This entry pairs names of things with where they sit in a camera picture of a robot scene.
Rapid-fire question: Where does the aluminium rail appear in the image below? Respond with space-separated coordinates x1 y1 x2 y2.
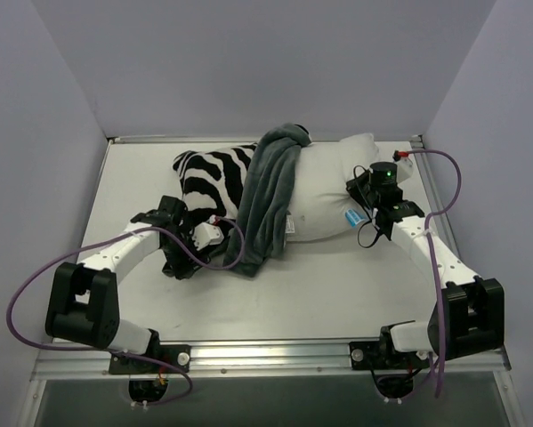
109 134 424 144
29 331 512 382
410 135 488 335

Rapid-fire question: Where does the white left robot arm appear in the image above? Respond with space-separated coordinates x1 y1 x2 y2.
45 196 223 373

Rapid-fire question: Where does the blue white pillow label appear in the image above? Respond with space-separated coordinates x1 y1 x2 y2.
344 209 367 228

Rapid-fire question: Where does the aluminium right side rail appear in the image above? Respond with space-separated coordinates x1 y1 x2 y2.
410 135 488 335

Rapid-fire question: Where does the grey green pillowcase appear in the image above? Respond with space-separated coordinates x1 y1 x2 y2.
223 123 311 278

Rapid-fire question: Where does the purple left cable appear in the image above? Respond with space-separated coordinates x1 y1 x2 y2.
4 215 246 408

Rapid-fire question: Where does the aluminium front rail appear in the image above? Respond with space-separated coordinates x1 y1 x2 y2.
29 331 512 382

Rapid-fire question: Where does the thin black right cable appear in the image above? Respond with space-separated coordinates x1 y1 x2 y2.
352 165 385 249

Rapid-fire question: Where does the aluminium back rail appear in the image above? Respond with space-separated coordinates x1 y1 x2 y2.
109 134 424 144

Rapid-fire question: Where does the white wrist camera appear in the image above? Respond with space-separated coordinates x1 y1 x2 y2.
192 222 224 251
392 151 415 184

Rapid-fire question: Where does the white pillow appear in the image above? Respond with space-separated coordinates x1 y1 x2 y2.
287 133 380 243

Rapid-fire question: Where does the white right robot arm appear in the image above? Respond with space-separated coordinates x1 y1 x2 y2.
346 162 505 367

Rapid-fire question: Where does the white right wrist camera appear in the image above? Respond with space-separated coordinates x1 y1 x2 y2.
392 151 415 184

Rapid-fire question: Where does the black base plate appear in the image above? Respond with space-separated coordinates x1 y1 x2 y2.
109 343 191 375
349 341 429 370

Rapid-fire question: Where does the zebra striped pillowcase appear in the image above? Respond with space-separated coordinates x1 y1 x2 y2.
158 142 257 261

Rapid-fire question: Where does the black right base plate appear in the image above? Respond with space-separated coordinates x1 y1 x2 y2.
349 341 429 370

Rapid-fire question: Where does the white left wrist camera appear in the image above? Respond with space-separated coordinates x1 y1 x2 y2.
192 222 224 251

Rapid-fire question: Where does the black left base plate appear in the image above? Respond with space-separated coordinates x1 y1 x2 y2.
109 343 191 375

